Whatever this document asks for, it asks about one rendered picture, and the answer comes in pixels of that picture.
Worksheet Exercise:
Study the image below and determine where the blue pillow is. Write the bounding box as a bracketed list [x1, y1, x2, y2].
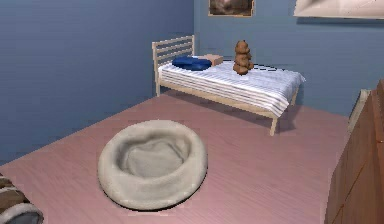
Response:
[171, 55, 213, 72]

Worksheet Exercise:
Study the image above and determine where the pale wooden striped bed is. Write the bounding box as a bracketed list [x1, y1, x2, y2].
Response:
[151, 34, 307, 137]

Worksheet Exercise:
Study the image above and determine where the tan box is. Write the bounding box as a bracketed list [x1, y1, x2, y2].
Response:
[203, 53, 224, 67]

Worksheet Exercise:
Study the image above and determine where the grey round pet bed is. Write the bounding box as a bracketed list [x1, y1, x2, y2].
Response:
[97, 119, 209, 212]

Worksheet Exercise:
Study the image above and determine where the brown teddy bear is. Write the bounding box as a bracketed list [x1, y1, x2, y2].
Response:
[232, 39, 255, 76]

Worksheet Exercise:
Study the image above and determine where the brown wooden cabinet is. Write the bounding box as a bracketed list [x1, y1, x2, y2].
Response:
[323, 78, 384, 224]

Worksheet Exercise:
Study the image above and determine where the brown and grey round cushion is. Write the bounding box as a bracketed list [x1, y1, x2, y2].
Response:
[0, 173, 45, 224]

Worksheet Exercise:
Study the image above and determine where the brown framed wall picture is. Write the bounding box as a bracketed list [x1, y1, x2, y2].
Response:
[208, 0, 255, 18]

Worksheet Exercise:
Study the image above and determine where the pale framed wall picture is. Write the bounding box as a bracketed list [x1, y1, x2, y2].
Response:
[293, 0, 384, 20]

